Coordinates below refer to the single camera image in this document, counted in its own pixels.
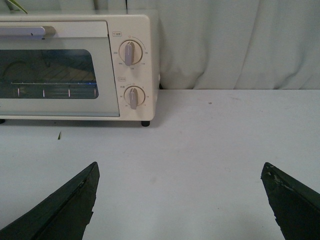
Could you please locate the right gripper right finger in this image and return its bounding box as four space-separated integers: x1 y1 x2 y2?
261 162 320 240

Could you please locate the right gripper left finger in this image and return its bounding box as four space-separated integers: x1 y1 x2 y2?
0 162 100 240

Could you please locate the glass oven door with handle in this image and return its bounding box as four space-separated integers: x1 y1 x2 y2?
0 20 120 117

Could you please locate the cream toaster oven body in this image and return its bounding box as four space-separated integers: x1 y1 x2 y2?
0 10 160 126

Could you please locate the lower timer knob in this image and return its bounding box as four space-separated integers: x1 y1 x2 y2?
124 86 146 110

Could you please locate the upper temperature knob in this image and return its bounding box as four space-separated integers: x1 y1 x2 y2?
119 40 143 66

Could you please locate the white curtain backdrop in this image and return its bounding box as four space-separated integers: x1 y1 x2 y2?
0 0 320 90

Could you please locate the green spider plant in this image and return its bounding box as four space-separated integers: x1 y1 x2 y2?
6 0 28 14

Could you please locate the metal oven wire rack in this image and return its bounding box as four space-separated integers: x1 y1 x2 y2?
0 83 99 100

